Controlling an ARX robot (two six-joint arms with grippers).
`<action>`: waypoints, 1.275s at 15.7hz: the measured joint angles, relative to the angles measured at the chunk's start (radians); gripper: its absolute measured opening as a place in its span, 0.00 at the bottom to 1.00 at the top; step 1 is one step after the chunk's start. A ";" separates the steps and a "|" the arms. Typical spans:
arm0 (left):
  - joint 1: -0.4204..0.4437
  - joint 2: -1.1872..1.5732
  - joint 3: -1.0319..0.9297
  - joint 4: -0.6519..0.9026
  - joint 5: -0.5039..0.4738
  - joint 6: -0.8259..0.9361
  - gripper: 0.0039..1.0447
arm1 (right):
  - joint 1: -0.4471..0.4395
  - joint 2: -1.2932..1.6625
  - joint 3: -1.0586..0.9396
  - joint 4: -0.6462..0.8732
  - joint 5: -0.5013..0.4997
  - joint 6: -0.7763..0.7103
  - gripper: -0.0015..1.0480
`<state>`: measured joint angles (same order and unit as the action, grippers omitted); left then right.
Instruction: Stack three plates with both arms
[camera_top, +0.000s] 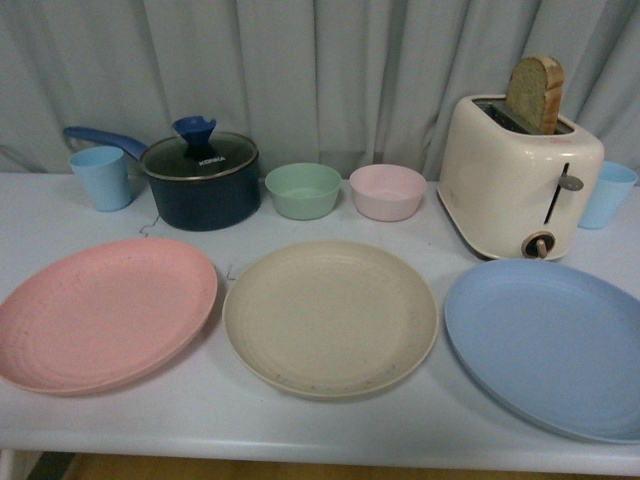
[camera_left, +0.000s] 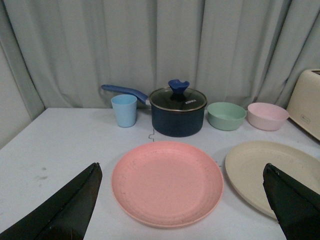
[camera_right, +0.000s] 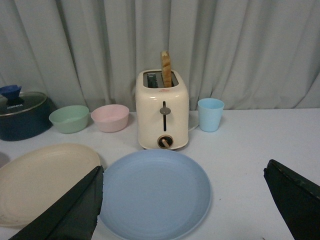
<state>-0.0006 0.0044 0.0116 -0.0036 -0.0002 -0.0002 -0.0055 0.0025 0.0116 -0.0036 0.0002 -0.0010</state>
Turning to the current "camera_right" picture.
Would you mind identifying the light blue plastic cup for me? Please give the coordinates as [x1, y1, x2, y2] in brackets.
[197, 98, 225, 133]

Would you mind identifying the green plastic bowl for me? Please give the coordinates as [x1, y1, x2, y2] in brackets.
[49, 105, 90, 134]

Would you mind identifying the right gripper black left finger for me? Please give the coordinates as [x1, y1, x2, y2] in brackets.
[11, 166, 104, 240]

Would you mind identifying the dark blue saucepan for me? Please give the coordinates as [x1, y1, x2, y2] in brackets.
[0, 97, 54, 141]

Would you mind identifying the grey curtain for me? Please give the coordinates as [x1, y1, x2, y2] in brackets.
[0, 0, 320, 110]

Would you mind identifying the blue plastic plate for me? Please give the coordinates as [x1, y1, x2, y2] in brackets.
[99, 149, 212, 240]

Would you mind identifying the toast slice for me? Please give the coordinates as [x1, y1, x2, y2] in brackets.
[160, 50, 172, 88]

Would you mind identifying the cream two-slot toaster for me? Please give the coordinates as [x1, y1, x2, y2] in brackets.
[135, 69, 189, 150]

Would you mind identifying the glass pot lid blue knob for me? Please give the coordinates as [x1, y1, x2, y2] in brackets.
[0, 85, 48, 117]

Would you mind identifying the cream plastic plate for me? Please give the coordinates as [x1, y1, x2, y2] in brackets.
[0, 143, 101, 227]

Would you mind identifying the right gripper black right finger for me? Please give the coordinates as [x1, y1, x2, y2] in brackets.
[263, 159, 320, 240]

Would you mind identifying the pink plastic bowl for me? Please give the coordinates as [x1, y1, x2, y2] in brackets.
[91, 104, 130, 133]

